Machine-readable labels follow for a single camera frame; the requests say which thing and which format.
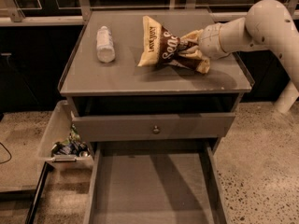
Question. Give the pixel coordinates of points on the clear plastic storage bin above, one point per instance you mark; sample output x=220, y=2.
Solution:
x=58, y=130

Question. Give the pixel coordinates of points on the brown chip bag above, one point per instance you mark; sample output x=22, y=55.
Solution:
x=162, y=47

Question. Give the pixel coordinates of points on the grey top drawer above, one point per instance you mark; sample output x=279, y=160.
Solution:
x=128, y=118

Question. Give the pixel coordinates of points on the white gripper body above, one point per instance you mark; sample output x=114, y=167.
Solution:
x=209, y=41

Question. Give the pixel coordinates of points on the clear plastic water bottle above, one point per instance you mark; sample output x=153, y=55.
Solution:
x=104, y=45

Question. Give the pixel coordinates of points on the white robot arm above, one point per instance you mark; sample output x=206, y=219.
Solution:
x=267, y=25

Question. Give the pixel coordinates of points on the metal window railing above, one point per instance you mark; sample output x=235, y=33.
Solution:
x=77, y=12

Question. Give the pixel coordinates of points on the grey middle drawer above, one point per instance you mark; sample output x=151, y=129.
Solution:
x=155, y=182

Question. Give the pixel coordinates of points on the black metal floor frame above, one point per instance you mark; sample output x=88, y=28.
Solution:
x=29, y=195

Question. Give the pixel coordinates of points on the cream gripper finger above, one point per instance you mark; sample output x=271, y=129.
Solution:
x=198, y=56
x=192, y=36

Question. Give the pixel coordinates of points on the grey drawer cabinet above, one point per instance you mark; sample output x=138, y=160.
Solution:
x=87, y=76

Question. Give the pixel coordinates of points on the grey drawer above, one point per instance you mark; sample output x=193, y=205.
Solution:
x=155, y=182
x=128, y=118

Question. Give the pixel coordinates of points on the snack packets in bin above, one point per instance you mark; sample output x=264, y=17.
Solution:
x=72, y=145

